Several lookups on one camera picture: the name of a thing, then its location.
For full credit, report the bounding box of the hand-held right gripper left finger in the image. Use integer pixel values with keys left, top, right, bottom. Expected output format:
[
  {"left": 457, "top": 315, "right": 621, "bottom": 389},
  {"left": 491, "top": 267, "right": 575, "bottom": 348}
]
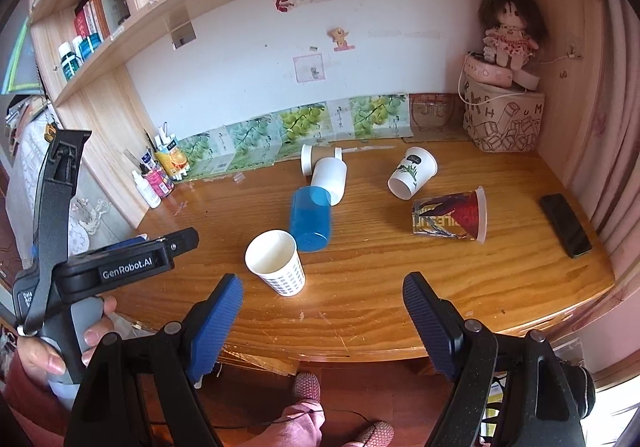
[{"left": 64, "top": 273, "right": 245, "bottom": 447}]

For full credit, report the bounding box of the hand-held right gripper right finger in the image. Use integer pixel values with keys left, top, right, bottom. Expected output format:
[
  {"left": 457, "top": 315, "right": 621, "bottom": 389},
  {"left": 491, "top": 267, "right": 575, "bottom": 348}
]
[{"left": 402, "top": 272, "right": 597, "bottom": 447}]

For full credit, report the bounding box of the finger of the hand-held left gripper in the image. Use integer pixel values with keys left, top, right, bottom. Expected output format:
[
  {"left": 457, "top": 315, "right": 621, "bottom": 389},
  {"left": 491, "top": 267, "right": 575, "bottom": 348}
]
[
  {"left": 20, "top": 128, "right": 93, "bottom": 338},
  {"left": 154, "top": 227, "right": 200, "bottom": 260}
]

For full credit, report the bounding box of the white cup with blue pattern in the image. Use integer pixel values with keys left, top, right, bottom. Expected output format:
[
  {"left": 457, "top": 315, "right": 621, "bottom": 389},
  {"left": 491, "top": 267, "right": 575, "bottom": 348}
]
[{"left": 244, "top": 229, "right": 307, "bottom": 297}]

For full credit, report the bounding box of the red patterned paper cup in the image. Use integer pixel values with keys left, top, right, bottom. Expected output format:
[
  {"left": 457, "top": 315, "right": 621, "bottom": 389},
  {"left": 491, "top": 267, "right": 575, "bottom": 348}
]
[{"left": 411, "top": 185, "right": 488, "bottom": 245}]

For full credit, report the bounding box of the blue plastic cup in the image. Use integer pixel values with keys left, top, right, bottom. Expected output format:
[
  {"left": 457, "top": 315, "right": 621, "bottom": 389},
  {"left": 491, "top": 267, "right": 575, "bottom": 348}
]
[{"left": 290, "top": 186, "right": 333, "bottom": 254}]

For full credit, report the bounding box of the white cup with leaf print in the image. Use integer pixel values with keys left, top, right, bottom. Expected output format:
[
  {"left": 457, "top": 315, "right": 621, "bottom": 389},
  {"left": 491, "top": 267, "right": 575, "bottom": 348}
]
[{"left": 387, "top": 146, "right": 439, "bottom": 201}]

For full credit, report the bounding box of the plain white cup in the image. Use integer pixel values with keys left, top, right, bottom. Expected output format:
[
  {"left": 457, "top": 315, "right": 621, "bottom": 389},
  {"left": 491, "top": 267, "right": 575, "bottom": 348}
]
[{"left": 310, "top": 157, "right": 348, "bottom": 206}]

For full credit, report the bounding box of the person's left hand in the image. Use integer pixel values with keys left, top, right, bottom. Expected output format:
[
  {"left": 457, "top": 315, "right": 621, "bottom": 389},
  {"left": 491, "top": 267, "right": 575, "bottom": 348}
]
[{"left": 17, "top": 296, "right": 119, "bottom": 378}]

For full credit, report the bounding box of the white lace cloth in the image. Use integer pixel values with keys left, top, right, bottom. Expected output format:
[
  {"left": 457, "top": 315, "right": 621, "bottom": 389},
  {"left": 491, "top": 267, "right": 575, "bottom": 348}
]
[{"left": 65, "top": 197, "right": 118, "bottom": 255}]

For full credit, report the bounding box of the small white bottle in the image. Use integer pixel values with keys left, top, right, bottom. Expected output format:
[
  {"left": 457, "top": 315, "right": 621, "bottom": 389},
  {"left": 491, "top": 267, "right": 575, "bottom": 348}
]
[{"left": 131, "top": 170, "right": 162, "bottom": 209}]

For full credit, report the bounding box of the pink patterned pen holder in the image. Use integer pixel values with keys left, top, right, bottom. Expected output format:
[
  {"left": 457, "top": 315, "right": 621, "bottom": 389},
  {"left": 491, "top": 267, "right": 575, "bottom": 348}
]
[{"left": 141, "top": 162, "right": 176, "bottom": 199}]

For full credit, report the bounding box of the orange print carton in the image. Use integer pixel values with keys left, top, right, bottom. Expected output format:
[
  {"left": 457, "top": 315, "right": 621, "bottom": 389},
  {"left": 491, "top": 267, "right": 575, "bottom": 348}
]
[{"left": 155, "top": 142, "right": 192, "bottom": 178}]

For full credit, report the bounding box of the pink slipper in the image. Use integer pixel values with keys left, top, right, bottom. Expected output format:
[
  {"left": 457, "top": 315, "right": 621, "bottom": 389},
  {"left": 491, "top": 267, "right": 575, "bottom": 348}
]
[
  {"left": 291, "top": 371, "right": 322, "bottom": 403},
  {"left": 345, "top": 421, "right": 395, "bottom": 447}
]

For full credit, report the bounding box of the teal bottle with white cap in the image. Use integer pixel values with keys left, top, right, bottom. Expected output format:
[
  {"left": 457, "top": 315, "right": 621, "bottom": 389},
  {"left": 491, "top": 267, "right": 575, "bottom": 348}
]
[
  {"left": 57, "top": 42, "right": 81, "bottom": 80},
  {"left": 72, "top": 33, "right": 104, "bottom": 63}
]

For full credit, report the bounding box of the person's leg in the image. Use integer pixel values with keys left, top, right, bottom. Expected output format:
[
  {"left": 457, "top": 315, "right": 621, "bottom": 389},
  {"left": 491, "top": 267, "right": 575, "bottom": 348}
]
[{"left": 250, "top": 399, "right": 326, "bottom": 447}]

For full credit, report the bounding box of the grape print paper strip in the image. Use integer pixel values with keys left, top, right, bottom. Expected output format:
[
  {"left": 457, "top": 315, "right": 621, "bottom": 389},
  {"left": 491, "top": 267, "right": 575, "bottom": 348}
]
[{"left": 176, "top": 93, "right": 415, "bottom": 180}]

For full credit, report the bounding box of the black smartphone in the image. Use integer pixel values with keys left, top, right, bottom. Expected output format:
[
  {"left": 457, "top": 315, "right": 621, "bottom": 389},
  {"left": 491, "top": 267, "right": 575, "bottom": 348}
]
[{"left": 539, "top": 193, "right": 594, "bottom": 259}]

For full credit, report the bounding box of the row of red white books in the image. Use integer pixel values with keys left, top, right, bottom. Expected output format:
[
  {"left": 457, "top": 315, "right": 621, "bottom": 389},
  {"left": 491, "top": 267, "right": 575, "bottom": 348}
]
[{"left": 74, "top": 0, "right": 132, "bottom": 44}]

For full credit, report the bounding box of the clear plastic container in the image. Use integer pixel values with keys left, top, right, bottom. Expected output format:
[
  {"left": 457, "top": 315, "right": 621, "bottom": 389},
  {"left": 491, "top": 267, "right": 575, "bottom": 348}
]
[{"left": 410, "top": 93, "right": 457, "bottom": 129}]

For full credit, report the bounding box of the beige letter print storage bag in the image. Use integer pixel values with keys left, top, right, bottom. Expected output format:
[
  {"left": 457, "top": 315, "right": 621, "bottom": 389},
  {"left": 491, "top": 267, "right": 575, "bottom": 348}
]
[{"left": 459, "top": 75, "right": 547, "bottom": 154}]

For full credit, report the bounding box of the pink round box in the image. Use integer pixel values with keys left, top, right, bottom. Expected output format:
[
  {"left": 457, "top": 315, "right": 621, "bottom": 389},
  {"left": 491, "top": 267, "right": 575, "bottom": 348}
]
[{"left": 463, "top": 51, "right": 541, "bottom": 91}]

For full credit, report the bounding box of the pink curtain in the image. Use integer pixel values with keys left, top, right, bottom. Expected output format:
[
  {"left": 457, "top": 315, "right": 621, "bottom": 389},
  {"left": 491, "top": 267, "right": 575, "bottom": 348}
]
[{"left": 582, "top": 0, "right": 640, "bottom": 308}]

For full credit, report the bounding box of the rag doll with brown hair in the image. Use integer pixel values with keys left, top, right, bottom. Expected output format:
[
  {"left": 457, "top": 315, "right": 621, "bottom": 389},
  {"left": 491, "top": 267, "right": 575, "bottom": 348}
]
[{"left": 477, "top": 0, "right": 547, "bottom": 69}]

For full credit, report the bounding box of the pink paper wall sticker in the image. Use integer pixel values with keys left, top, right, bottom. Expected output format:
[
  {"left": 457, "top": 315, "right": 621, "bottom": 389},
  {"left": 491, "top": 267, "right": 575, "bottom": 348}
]
[{"left": 292, "top": 53, "right": 326, "bottom": 84}]

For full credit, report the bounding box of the yellow figure wall hook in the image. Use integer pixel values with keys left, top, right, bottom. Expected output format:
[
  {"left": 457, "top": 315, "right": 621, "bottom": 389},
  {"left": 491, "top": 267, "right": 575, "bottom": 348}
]
[{"left": 327, "top": 27, "right": 357, "bottom": 51}]

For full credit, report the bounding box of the white cable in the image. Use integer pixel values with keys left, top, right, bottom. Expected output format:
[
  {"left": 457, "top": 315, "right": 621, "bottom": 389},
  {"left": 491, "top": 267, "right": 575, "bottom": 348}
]
[{"left": 535, "top": 43, "right": 583, "bottom": 65}]

